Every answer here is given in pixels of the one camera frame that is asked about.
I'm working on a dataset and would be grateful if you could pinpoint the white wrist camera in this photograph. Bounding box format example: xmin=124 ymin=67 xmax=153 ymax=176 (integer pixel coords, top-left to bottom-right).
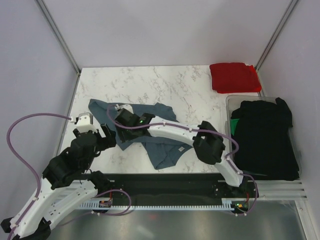
xmin=114 ymin=104 xmax=134 ymax=114
xmin=69 ymin=112 xmax=98 ymax=138

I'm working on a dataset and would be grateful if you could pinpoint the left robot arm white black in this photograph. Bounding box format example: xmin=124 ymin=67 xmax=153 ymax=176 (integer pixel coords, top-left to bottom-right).
xmin=0 ymin=124 xmax=116 ymax=240

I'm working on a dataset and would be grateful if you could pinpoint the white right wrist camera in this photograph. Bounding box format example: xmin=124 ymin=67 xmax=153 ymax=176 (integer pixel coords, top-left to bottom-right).
xmin=114 ymin=104 xmax=134 ymax=114

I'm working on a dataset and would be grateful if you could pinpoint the black mounting base rail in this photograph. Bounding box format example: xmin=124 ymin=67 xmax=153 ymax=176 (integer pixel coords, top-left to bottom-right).
xmin=102 ymin=173 xmax=259 ymax=206

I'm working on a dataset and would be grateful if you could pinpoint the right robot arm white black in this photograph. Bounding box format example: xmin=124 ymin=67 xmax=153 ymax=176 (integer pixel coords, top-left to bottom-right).
xmin=114 ymin=108 xmax=247 ymax=197

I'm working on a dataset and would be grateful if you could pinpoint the left aluminium frame post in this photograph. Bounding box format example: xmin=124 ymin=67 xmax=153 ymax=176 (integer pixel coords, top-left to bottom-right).
xmin=34 ymin=0 xmax=81 ymax=76

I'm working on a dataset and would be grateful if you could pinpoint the folded red t shirt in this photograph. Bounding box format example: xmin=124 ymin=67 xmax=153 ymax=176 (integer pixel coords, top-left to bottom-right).
xmin=209 ymin=62 xmax=262 ymax=94

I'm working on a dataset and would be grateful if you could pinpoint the blue grey t shirt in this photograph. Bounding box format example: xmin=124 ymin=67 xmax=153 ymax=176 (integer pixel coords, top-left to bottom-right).
xmin=88 ymin=99 xmax=192 ymax=170

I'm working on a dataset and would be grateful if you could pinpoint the right aluminium frame post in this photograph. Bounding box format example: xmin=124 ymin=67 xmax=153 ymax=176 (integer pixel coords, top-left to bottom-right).
xmin=255 ymin=0 xmax=300 ymax=72

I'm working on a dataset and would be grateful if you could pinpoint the green t shirt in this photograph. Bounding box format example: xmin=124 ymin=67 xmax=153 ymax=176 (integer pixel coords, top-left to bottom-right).
xmin=230 ymin=118 xmax=240 ymax=136

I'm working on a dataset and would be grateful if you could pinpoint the aluminium frame post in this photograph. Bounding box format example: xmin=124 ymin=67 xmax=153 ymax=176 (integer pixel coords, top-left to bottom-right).
xmin=34 ymin=0 xmax=81 ymax=76
xmin=255 ymin=0 xmax=300 ymax=72

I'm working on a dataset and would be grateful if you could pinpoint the clear plastic bin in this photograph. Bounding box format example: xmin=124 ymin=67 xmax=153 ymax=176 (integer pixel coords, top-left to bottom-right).
xmin=224 ymin=94 xmax=304 ymax=180

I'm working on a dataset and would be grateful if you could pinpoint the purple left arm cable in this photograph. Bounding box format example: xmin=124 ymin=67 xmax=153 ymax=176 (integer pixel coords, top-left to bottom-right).
xmin=6 ymin=112 xmax=73 ymax=240

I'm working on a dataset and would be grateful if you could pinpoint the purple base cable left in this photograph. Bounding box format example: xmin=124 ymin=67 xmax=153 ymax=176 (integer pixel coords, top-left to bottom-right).
xmin=91 ymin=189 xmax=133 ymax=217

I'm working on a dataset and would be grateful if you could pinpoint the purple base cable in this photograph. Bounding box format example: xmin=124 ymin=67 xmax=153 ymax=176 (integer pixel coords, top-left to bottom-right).
xmin=91 ymin=189 xmax=133 ymax=217
xmin=231 ymin=173 xmax=259 ymax=218

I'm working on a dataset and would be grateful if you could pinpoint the white slotted cable duct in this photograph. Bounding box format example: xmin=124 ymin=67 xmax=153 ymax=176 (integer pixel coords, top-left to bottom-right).
xmin=76 ymin=199 xmax=235 ymax=211

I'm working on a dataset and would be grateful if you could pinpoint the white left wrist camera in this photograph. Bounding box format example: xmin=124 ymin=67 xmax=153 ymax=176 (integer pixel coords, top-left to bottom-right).
xmin=69 ymin=112 xmax=98 ymax=138

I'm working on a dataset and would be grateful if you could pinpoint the black t shirt pile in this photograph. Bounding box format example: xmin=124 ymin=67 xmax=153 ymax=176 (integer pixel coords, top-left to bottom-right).
xmin=230 ymin=97 xmax=301 ymax=181

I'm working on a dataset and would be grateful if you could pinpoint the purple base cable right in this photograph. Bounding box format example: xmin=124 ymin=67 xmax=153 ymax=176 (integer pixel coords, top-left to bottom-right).
xmin=231 ymin=173 xmax=259 ymax=218

